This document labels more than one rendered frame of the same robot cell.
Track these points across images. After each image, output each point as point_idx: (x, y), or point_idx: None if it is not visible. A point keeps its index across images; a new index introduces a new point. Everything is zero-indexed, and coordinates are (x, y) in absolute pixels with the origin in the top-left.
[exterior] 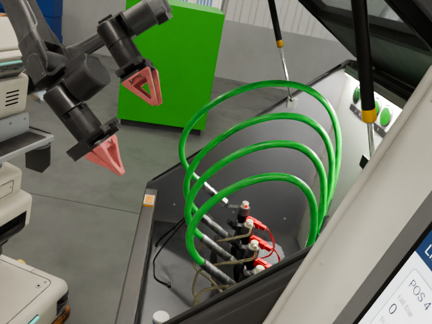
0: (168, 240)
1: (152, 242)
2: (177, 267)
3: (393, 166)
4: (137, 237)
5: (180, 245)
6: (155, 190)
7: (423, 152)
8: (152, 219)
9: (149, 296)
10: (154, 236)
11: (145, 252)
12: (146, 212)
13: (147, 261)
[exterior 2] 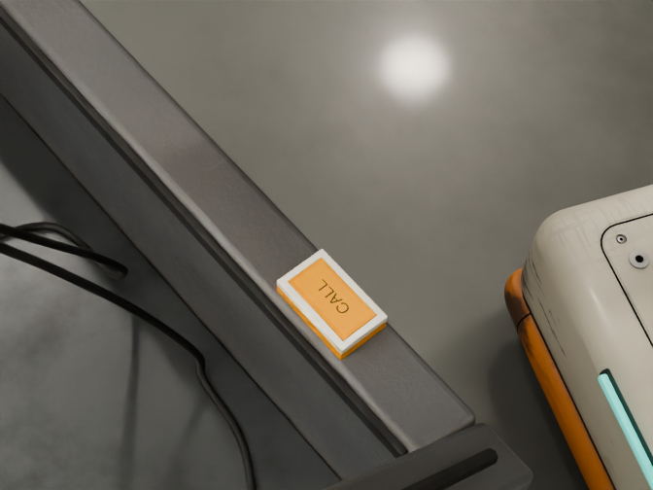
0: (197, 463)
1: (243, 389)
2: (32, 345)
3: None
4: (132, 75)
5: (120, 480)
6: (416, 437)
7: None
8: (196, 217)
9: (12, 153)
10: (272, 430)
11: (36, 36)
12: (259, 234)
13: (157, 275)
